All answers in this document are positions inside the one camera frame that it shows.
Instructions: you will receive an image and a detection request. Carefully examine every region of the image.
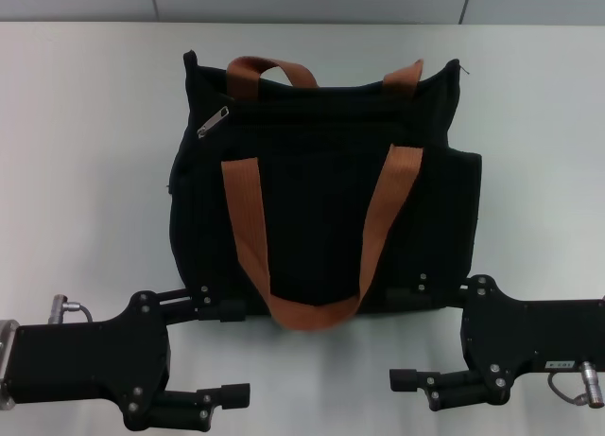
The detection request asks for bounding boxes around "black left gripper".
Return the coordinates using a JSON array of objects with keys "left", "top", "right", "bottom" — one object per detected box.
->
[{"left": 3, "top": 284, "right": 251, "bottom": 430}]

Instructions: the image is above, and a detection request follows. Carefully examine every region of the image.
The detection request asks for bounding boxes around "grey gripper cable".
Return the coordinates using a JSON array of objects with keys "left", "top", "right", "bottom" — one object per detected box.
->
[
  {"left": 546, "top": 359, "right": 605, "bottom": 407},
  {"left": 49, "top": 293, "right": 98, "bottom": 324}
]

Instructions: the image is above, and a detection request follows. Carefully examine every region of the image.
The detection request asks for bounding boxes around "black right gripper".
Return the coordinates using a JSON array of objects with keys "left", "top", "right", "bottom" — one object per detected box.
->
[{"left": 385, "top": 271, "right": 605, "bottom": 413}]

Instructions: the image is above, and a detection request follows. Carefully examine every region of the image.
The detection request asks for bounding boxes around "black bag with brown handles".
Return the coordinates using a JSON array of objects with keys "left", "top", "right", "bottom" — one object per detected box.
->
[{"left": 164, "top": 49, "right": 484, "bottom": 333}]

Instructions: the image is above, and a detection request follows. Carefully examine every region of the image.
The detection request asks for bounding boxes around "grey left gripper cable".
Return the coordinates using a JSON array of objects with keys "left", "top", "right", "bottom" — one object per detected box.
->
[{"left": 49, "top": 293, "right": 98, "bottom": 324}]

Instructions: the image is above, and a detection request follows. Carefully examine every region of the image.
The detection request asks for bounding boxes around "grey right gripper cable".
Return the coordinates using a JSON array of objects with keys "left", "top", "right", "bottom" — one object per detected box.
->
[{"left": 546, "top": 359, "right": 605, "bottom": 407}]

